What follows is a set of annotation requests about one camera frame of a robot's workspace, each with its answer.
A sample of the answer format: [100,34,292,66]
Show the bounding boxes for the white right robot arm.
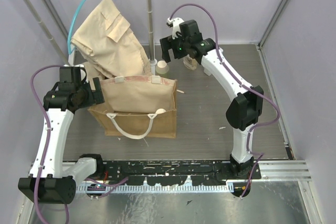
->
[160,18,264,179]

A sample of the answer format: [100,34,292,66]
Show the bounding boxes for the aluminium frame rail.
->
[26,161,312,183]

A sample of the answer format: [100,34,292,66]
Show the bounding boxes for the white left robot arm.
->
[18,65,105,204]

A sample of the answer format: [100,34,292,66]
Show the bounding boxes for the white rectangular bottle dark cap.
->
[204,67,212,76]

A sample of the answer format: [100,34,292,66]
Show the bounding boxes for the clear amber liquid bottle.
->
[183,55,197,71]

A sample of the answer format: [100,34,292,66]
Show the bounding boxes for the green bottle cream cap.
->
[155,60,169,76]

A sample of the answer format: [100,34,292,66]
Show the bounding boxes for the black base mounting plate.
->
[90,159,261,186]

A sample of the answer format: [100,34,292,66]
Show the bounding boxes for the beige cloth trousers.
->
[70,0,152,78]

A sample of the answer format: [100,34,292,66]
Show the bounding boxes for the cream bottle with cap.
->
[155,109,166,114]

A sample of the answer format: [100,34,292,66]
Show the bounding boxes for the brown burlap canvas bag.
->
[88,76,177,140]

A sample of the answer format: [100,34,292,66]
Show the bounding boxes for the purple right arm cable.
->
[169,3,281,198]

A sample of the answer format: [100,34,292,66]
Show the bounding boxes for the white slotted cable duct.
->
[76,183,234,194]

